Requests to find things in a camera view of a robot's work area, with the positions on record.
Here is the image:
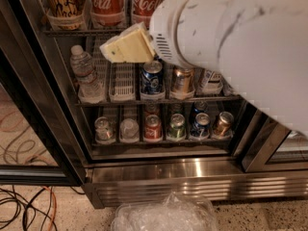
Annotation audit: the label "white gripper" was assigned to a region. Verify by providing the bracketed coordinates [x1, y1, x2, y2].
[99, 0, 194, 68]

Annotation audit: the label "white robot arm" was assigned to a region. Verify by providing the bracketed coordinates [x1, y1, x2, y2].
[100, 0, 308, 136]

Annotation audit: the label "blue pepsi can front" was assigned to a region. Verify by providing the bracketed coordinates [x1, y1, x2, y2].
[141, 61, 164, 94]

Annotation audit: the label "copper can middle shelf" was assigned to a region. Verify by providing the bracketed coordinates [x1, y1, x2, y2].
[170, 66, 194, 94]

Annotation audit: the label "copper can shelf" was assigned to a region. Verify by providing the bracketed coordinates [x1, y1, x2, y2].
[170, 66, 194, 94]
[213, 112, 234, 138]

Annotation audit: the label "yellow black drink can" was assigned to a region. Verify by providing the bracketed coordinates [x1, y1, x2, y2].
[47, 0, 86, 30]

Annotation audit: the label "water bottle bottom shelf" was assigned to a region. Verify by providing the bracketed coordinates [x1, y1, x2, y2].
[120, 118, 140, 142]

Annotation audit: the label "red coke can bottom shelf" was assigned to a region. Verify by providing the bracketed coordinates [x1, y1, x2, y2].
[144, 115, 162, 141]

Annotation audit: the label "silver can bottom shelf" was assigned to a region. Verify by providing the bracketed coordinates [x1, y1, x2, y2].
[94, 116, 114, 141]

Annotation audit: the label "green can bottom shelf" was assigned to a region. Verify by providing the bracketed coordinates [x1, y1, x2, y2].
[167, 114, 186, 140]

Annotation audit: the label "blue can bottom shelf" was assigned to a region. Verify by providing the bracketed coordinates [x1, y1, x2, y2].
[190, 113, 211, 139]

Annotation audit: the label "copper can bottom shelf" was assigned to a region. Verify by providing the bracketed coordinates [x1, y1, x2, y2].
[213, 112, 234, 138]

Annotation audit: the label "left fridge glass door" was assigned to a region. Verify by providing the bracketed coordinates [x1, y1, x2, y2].
[0, 52, 82, 186]

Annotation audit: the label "empty white tray lane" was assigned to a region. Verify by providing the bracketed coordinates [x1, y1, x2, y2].
[109, 63, 136, 102]

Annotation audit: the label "clear water bottle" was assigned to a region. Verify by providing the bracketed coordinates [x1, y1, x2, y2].
[70, 45, 103, 104]

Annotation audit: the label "brown tea bottle white cap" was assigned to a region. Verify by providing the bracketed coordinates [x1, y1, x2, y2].
[198, 69, 223, 94]

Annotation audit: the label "clear plastic bag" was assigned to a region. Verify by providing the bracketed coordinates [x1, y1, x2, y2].
[111, 192, 218, 231]

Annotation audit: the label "orange cable on floor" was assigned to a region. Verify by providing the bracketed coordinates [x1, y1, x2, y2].
[42, 186, 59, 231]

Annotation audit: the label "black cables on floor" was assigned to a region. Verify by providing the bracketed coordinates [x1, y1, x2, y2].
[0, 185, 86, 231]

